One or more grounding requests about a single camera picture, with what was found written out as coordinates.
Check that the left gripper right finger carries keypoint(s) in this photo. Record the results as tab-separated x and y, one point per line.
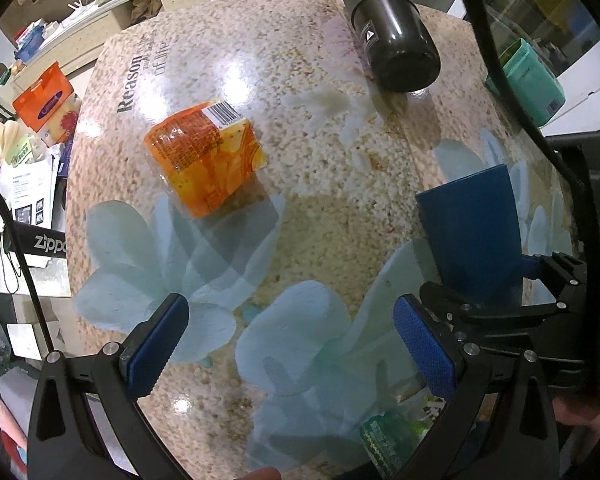
498	421

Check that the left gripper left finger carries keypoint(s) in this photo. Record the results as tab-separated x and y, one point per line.
64	442

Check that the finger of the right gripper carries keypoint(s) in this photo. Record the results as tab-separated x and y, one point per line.
563	275
500	330

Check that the blue cup yellow inside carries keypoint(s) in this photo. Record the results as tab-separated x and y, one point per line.
472	228

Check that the operator hand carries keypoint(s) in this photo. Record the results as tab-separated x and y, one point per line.
266	473

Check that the green packet under table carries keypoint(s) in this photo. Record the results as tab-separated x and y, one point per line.
390	439

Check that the teal rectangular container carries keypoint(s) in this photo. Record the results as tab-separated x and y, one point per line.
535	86

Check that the black thermos bottle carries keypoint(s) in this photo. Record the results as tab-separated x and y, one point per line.
397	45

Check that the orange snack packet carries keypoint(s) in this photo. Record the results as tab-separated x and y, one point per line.
204	154

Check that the orange tissue box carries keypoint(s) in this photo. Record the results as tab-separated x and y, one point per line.
50	107

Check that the low white tv cabinet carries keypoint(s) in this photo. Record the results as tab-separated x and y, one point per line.
80	43

